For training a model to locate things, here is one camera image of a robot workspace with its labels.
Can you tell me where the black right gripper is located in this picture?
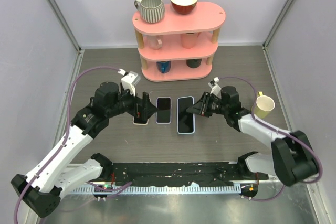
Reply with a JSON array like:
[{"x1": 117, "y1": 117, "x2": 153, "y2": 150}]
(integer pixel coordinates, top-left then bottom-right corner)
[{"x1": 187, "y1": 92, "x2": 229, "y2": 117}]

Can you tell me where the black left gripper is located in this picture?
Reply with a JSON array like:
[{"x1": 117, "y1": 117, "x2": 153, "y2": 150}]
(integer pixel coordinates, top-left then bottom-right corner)
[{"x1": 107, "y1": 84, "x2": 158, "y2": 120}]

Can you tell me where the light blue phone case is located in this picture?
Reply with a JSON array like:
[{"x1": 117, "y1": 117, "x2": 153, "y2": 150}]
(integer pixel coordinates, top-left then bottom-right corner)
[{"x1": 176, "y1": 95, "x2": 196, "y2": 135}]

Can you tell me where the beige phone case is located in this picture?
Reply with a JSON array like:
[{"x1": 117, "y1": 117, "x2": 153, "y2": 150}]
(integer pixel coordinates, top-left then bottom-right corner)
[{"x1": 133, "y1": 118, "x2": 149, "y2": 125}]

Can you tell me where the lavender phone case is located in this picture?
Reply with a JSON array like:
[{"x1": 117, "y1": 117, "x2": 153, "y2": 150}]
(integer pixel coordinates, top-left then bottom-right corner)
[{"x1": 155, "y1": 96, "x2": 172, "y2": 125}]

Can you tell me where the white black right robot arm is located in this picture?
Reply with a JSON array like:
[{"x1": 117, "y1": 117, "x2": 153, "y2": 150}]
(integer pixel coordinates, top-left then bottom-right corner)
[{"x1": 187, "y1": 86, "x2": 322, "y2": 186}]

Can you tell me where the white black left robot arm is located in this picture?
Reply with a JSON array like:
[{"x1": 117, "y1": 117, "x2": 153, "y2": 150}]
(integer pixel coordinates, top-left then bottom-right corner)
[{"x1": 11, "y1": 82, "x2": 157, "y2": 218}]

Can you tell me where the blue mug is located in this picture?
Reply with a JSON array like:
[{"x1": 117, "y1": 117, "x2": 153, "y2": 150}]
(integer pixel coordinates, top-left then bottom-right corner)
[{"x1": 156, "y1": 61, "x2": 171, "y2": 74}]

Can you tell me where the black cup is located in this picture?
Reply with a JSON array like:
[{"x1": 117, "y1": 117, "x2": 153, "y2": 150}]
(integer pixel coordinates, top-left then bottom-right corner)
[{"x1": 186, "y1": 59, "x2": 202, "y2": 69}]

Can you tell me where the pink three-tier shelf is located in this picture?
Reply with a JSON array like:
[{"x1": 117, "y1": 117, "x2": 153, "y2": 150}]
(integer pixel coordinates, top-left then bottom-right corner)
[{"x1": 132, "y1": 2, "x2": 226, "y2": 82}]

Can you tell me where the pale pink mug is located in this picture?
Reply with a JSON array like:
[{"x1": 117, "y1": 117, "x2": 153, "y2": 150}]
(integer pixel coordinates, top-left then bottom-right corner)
[{"x1": 146, "y1": 36, "x2": 162, "y2": 50}]

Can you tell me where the yellow mug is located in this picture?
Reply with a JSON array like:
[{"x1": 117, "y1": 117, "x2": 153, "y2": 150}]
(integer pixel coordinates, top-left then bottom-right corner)
[{"x1": 251, "y1": 91, "x2": 275, "y2": 119}]

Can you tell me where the pink cup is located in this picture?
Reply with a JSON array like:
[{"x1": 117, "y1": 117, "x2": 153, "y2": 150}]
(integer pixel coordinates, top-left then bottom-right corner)
[{"x1": 180, "y1": 32, "x2": 201, "y2": 49}]

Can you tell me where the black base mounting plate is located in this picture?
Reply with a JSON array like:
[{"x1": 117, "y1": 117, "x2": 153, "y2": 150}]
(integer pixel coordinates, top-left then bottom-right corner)
[{"x1": 99, "y1": 161, "x2": 270, "y2": 188}]

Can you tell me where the grey striped mug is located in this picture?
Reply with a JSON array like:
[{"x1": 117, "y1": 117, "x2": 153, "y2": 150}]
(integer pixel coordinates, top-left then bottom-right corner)
[{"x1": 134, "y1": 0, "x2": 165, "y2": 24}]

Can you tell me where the red white bowl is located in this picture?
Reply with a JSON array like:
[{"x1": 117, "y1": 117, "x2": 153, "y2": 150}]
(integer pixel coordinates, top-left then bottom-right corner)
[{"x1": 170, "y1": 0, "x2": 198, "y2": 15}]

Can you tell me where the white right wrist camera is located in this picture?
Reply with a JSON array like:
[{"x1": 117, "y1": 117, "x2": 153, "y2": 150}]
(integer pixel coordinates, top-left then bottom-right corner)
[{"x1": 208, "y1": 77, "x2": 221, "y2": 96}]

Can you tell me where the white slotted cable duct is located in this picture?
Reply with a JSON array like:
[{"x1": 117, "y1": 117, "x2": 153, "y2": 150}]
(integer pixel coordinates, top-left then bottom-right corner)
[{"x1": 71, "y1": 184, "x2": 241, "y2": 195}]

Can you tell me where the aluminium front rail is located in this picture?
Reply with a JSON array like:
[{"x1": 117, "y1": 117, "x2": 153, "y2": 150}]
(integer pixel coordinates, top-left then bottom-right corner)
[{"x1": 33, "y1": 160, "x2": 320, "y2": 184}]

